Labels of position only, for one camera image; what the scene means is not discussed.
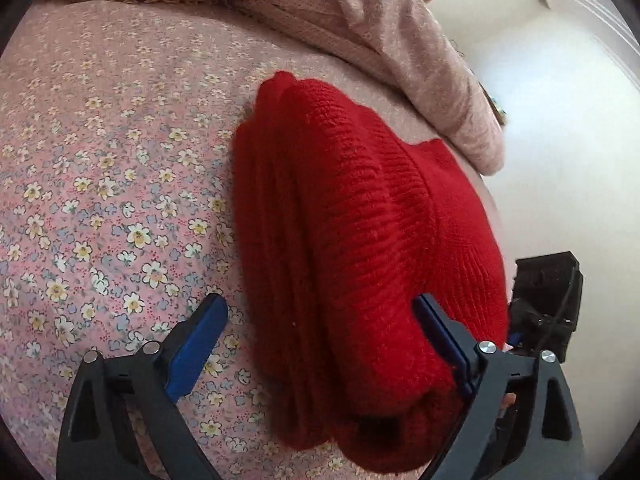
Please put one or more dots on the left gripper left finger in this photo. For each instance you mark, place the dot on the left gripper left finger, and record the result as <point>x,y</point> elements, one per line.
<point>97,439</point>

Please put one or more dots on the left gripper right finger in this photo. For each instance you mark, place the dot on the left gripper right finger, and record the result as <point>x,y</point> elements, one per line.
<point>519,420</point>

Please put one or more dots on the red knit cardigan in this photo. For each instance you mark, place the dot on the red knit cardigan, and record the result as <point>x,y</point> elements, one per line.
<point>340,226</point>

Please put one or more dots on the pink floral bed sheet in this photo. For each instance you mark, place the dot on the pink floral bed sheet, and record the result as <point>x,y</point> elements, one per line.
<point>116,205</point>

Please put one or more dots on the pink quilted duvet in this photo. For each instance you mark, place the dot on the pink quilted duvet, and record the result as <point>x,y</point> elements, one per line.
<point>325,25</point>

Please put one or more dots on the wooden bed side rail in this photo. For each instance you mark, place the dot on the wooden bed side rail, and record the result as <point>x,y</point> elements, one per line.
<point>498,111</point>

